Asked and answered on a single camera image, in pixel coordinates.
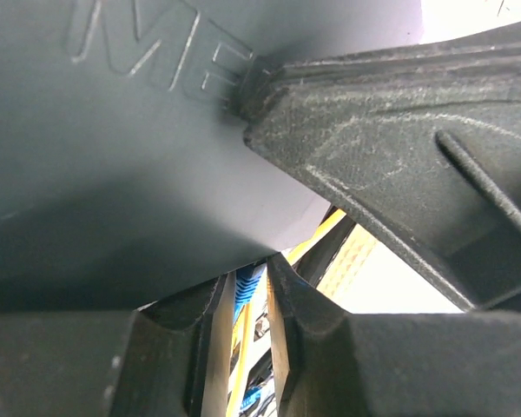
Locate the black network switch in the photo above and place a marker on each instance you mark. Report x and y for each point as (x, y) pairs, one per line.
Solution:
(123, 174)

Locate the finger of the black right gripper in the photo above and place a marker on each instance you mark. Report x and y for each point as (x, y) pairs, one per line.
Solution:
(420, 145)

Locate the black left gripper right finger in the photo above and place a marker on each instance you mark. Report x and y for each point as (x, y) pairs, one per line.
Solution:
(329, 362)

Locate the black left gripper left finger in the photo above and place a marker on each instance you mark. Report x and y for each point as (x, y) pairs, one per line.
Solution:
(169, 359)

